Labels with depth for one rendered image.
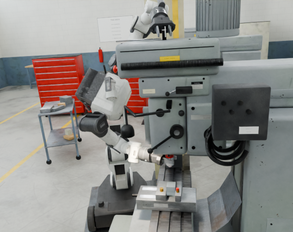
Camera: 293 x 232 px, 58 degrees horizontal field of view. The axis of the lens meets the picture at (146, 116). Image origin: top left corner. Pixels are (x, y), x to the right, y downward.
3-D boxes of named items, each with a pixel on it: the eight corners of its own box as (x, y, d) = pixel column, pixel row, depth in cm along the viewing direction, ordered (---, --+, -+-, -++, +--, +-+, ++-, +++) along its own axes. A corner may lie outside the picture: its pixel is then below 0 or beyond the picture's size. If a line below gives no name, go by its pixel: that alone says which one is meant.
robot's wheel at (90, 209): (91, 220, 230) (88, 200, 224) (97, 219, 231) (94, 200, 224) (89, 237, 211) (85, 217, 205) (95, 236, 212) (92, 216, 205)
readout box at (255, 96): (213, 142, 102) (213, 89, 95) (211, 133, 111) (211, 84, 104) (268, 142, 99) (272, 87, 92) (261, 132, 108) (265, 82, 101)
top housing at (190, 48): (117, 79, 125) (113, 43, 120) (128, 70, 150) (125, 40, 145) (219, 75, 118) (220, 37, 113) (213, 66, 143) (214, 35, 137)
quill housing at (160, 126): (150, 156, 139) (146, 97, 129) (155, 140, 158) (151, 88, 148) (187, 156, 136) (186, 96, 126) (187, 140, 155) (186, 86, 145)
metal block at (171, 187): (166, 195, 157) (166, 187, 155) (167, 189, 162) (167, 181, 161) (175, 196, 156) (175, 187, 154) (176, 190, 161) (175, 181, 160)
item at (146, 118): (145, 144, 146) (142, 108, 140) (146, 142, 150) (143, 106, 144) (152, 144, 146) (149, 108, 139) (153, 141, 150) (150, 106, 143)
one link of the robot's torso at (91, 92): (79, 116, 192) (67, 101, 158) (99, 76, 200) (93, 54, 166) (116, 132, 191) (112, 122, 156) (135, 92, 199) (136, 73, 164)
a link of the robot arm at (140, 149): (144, 146, 153) (127, 143, 158) (141, 165, 152) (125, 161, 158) (153, 146, 163) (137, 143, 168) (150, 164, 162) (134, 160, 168)
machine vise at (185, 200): (136, 209, 158) (135, 193, 155) (141, 194, 172) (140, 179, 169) (196, 212, 152) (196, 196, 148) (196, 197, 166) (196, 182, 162)
